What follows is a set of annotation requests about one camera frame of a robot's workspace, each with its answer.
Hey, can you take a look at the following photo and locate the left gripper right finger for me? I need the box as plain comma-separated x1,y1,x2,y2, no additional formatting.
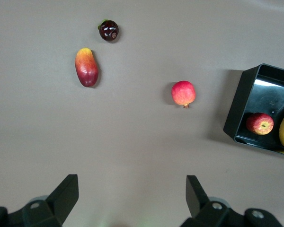
179,175,284,227

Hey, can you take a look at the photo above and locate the dark purple mangosteen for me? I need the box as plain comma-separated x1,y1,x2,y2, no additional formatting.
98,18,119,44

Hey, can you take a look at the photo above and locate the red yellow mango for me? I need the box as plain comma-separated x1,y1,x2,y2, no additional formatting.
74,47,99,88

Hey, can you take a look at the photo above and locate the red pomegranate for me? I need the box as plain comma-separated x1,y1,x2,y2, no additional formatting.
171,80,196,109

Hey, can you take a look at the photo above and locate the black plastic box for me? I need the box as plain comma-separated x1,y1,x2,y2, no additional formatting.
223,63,284,158

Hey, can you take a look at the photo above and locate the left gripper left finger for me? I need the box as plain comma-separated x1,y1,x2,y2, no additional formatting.
0,174,79,227

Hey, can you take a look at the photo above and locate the brown table cover mat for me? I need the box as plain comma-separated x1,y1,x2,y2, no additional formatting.
0,0,284,227

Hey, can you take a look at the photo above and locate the red yellow apple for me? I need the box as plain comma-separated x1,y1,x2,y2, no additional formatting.
245,112,275,136

